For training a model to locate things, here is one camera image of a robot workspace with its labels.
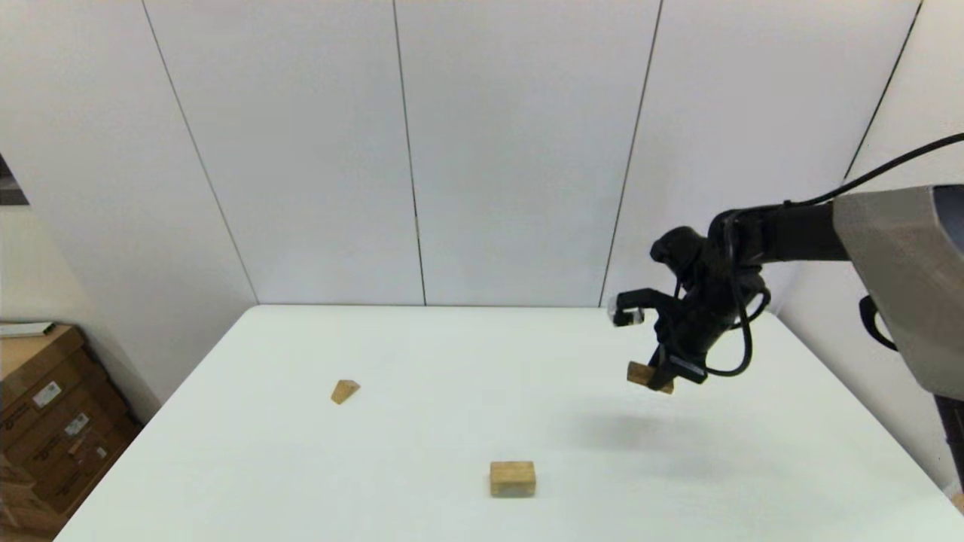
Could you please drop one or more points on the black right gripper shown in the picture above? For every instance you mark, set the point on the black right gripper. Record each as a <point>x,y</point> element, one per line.
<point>693,331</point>

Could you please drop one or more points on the rectangular wooden building block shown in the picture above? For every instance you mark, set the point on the rectangular wooden building block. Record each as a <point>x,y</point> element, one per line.
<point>639,373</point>

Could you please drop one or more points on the arched wooden building block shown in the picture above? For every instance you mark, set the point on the arched wooden building block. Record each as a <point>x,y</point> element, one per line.
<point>512,479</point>

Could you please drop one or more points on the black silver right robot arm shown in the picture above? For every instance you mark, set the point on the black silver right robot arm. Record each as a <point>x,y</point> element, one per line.
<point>896,248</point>

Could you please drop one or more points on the triangular wooden building block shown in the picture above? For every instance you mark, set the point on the triangular wooden building block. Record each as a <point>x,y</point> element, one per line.
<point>346,391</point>

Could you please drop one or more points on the tan brown object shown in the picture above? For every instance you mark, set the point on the tan brown object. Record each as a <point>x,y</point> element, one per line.
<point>959,503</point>

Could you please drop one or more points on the brown cardboard box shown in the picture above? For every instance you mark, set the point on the brown cardboard box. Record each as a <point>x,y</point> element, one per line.
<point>15,497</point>
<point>38,357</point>
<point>98,470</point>
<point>79,412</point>

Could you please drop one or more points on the flat white board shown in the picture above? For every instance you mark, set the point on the flat white board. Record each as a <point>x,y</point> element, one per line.
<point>26,330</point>

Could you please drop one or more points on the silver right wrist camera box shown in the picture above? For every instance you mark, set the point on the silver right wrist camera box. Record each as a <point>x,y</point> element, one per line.
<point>629,318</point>

